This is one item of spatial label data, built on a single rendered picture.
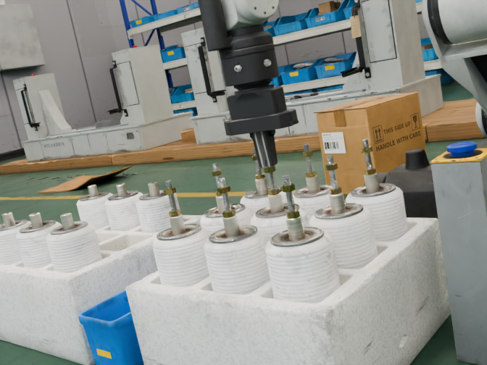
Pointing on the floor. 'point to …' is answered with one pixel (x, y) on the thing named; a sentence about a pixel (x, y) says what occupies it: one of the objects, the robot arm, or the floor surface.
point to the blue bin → (111, 332)
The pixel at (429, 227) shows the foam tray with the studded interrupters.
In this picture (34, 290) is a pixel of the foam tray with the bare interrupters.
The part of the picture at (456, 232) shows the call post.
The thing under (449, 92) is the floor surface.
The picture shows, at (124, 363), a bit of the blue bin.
